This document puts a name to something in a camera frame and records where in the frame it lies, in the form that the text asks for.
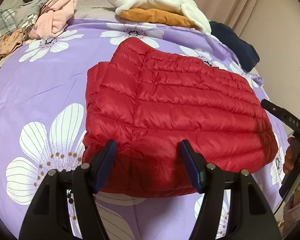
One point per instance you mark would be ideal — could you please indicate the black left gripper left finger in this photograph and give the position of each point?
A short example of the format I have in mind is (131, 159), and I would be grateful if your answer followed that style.
(47, 216)

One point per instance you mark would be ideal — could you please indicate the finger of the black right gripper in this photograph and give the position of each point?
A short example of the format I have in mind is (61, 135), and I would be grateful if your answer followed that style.
(283, 115)

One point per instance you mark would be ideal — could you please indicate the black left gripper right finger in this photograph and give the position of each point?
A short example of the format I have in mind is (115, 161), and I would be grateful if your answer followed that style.
(250, 216)

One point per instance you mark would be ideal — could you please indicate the red quilted down jacket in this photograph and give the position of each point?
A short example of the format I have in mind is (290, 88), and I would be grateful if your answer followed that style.
(148, 101)

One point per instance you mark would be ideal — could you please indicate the navy blue fleece garment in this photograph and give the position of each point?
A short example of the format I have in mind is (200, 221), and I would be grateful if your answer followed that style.
(246, 53)

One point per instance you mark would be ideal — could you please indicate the purple floral bed sheet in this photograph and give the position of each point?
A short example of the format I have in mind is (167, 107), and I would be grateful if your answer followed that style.
(42, 100)

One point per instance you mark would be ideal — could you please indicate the small tan patterned garment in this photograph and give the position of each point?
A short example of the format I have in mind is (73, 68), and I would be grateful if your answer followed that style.
(9, 43)

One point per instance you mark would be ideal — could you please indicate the orange folded garment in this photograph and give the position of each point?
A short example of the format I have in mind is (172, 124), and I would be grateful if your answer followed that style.
(156, 16)

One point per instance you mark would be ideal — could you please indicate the pink folded garment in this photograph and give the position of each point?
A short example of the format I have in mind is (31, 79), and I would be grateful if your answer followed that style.
(53, 19)

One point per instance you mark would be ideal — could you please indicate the grey plaid garment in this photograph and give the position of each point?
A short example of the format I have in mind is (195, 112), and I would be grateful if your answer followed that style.
(21, 17)

